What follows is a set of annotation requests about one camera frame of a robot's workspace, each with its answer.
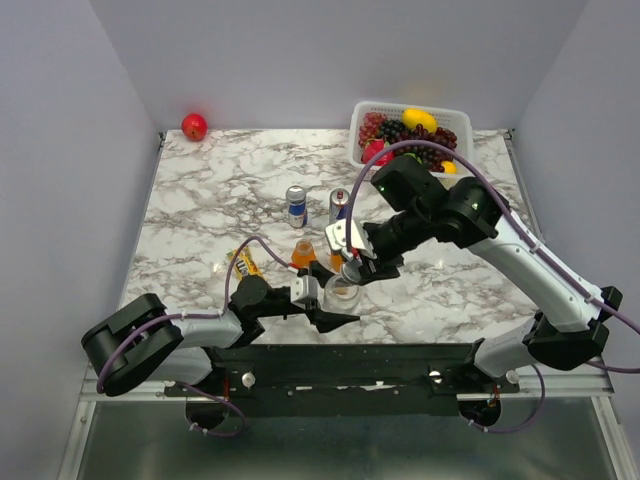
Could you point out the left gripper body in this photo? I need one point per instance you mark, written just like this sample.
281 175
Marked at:
313 304

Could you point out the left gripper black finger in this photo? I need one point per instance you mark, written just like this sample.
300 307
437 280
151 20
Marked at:
317 271
326 322

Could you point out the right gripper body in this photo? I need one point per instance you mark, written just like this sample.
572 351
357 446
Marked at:
387 243

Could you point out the clear glass jar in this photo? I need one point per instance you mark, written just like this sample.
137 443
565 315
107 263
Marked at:
340 303

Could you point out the silver jar lid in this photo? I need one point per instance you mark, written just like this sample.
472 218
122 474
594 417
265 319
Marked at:
350 274

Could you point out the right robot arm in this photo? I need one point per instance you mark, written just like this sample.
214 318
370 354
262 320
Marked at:
568 328

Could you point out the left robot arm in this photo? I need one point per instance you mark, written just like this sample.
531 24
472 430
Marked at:
129 346

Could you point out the orange juice bottle left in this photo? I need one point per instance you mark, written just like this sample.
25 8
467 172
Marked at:
303 254

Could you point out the orange juice bottle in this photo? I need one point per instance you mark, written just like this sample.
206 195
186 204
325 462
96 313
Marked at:
303 254
336 261

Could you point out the orange juice bottle right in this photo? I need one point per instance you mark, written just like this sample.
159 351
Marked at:
336 261

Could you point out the yellow candy packet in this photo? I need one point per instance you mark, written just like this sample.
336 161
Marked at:
243 263

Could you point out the blue silver energy can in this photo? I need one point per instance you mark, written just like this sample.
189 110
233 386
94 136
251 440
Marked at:
338 202

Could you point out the blue energy can left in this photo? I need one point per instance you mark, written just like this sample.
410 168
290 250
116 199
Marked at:
296 198

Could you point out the green round fruit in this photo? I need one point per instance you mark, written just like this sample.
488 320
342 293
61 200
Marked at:
414 157

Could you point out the dark red grape bunch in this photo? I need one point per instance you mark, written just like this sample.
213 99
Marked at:
431 157

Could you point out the red dragon fruit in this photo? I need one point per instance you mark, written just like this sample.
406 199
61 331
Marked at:
372 148

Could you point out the black grape bunch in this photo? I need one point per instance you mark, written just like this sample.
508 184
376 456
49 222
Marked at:
392 131

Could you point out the light red grape bunch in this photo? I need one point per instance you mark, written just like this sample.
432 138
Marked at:
370 128

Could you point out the white plastic fruit basket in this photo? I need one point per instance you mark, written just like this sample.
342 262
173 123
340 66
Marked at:
457 122

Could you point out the red apple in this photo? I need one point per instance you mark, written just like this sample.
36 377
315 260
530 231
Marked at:
194 127

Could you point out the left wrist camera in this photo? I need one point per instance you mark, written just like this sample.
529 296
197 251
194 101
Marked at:
304 291

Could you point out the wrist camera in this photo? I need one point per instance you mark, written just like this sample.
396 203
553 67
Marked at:
304 291
336 237

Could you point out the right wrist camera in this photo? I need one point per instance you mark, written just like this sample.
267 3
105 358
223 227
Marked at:
336 237

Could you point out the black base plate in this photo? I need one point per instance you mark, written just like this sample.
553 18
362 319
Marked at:
314 381

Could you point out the aluminium rail frame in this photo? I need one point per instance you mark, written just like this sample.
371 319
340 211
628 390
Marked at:
560 425

